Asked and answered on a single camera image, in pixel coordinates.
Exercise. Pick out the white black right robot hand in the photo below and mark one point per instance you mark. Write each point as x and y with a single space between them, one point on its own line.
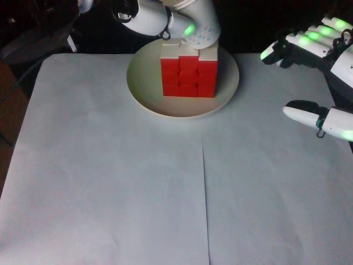
303 41

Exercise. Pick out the white paper sheet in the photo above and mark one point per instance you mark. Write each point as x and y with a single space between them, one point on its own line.
275 193
110 179

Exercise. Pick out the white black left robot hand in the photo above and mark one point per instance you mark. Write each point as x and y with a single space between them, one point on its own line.
146 19

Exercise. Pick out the white paper cup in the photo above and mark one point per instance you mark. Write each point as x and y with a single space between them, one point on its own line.
201 25

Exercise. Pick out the Rubik's cube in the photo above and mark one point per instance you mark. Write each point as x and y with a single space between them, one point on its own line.
189 77

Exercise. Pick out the round beige plate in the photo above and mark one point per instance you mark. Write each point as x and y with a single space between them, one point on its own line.
143 82

